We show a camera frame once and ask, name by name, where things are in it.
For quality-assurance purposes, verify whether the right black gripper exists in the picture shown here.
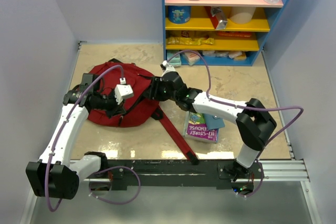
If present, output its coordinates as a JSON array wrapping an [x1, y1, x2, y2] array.
[[143, 77, 178, 102]]

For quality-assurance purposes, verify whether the red student backpack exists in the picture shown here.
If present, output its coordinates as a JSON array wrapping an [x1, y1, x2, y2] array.
[[70, 58, 200, 166]]

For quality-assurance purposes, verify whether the purple storey treehouse book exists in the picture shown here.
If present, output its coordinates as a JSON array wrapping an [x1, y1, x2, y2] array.
[[182, 112, 219, 144]]

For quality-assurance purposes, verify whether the blue snap wallet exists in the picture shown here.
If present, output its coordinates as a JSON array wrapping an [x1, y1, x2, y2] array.
[[203, 113, 225, 130]]

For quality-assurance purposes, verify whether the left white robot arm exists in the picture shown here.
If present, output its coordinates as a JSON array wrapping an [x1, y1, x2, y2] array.
[[26, 73, 133, 199]]

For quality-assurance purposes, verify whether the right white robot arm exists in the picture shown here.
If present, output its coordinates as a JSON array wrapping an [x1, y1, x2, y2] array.
[[145, 71, 277, 179]]

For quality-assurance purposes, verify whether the white orange tissue pack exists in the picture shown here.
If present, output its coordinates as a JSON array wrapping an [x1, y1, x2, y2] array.
[[182, 51, 200, 66]]

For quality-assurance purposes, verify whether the yellow sponge pack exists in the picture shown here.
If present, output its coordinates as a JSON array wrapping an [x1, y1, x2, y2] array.
[[234, 52, 247, 61]]

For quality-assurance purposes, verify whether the red silver snack bag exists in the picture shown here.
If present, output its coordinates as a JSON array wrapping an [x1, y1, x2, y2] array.
[[211, 6, 228, 30]]

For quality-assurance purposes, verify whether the teal tissue box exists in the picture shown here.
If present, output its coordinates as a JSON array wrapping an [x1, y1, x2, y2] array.
[[166, 50, 182, 67]]

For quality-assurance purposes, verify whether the yellow snack packet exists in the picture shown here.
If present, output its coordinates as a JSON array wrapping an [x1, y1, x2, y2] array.
[[166, 37, 215, 46]]

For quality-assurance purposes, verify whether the blue cartoon tin can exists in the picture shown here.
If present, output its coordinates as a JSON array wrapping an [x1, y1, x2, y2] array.
[[167, 6, 191, 24]]

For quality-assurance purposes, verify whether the orange flat box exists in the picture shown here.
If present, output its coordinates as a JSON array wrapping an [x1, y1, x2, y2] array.
[[216, 31, 254, 38]]

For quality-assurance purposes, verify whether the blue shelf unit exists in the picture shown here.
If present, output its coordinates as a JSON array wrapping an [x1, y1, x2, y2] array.
[[162, 0, 289, 66]]

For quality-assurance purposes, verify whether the white cylindrical container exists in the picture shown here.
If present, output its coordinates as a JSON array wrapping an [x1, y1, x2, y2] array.
[[229, 6, 256, 24]]

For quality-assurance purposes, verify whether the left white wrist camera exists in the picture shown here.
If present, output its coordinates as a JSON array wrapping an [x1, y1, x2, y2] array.
[[114, 84, 134, 105]]

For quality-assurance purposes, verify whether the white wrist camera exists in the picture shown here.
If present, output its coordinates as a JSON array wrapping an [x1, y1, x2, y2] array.
[[160, 60, 176, 76], [114, 84, 134, 105]]

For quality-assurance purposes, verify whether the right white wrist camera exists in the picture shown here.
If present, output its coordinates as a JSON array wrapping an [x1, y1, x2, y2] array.
[[160, 60, 176, 76]]

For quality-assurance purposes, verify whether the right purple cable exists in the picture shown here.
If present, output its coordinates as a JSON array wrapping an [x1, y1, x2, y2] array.
[[161, 49, 305, 198]]

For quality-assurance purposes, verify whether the purple cable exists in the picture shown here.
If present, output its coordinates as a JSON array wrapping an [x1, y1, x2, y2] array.
[[161, 49, 305, 198], [44, 64, 141, 212]]

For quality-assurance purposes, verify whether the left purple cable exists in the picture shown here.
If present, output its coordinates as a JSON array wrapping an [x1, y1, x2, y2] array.
[[44, 64, 141, 212]]

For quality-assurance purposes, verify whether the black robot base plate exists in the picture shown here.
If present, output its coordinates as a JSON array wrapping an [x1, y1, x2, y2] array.
[[108, 159, 264, 191]]

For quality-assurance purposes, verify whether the aluminium frame rail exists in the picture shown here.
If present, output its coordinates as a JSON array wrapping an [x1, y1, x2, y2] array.
[[33, 158, 311, 182]]

